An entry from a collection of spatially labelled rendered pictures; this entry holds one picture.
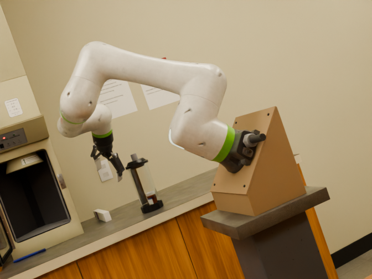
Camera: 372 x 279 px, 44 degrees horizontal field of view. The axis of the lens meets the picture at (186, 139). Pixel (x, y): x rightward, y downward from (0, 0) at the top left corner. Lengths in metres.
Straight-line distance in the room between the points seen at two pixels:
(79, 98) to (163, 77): 0.28
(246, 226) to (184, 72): 0.51
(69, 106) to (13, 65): 0.73
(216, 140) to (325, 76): 2.04
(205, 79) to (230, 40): 1.61
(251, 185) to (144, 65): 0.52
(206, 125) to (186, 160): 1.39
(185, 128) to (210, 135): 0.08
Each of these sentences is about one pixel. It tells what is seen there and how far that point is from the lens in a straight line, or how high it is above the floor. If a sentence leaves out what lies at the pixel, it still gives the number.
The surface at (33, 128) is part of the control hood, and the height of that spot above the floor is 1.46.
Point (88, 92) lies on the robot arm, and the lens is 1.56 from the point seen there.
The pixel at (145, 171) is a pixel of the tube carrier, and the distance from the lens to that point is 2.07.
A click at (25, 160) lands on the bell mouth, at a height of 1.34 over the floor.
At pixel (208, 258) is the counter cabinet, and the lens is 2.10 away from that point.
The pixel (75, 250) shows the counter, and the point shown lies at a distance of 1.91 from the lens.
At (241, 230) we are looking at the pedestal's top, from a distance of 1.34.
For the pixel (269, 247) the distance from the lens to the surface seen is 1.45.
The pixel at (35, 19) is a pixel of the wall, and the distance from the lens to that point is 2.75.
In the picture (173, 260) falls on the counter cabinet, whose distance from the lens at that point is 2.04.
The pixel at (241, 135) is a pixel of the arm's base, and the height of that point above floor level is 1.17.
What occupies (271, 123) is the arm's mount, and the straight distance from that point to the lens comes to 1.41.
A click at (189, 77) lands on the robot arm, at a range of 1.45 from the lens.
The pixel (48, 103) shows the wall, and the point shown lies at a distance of 2.64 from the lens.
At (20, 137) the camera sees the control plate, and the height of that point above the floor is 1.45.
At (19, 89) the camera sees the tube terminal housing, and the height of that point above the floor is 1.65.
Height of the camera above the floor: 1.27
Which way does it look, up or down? 2 degrees down
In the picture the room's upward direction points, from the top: 20 degrees counter-clockwise
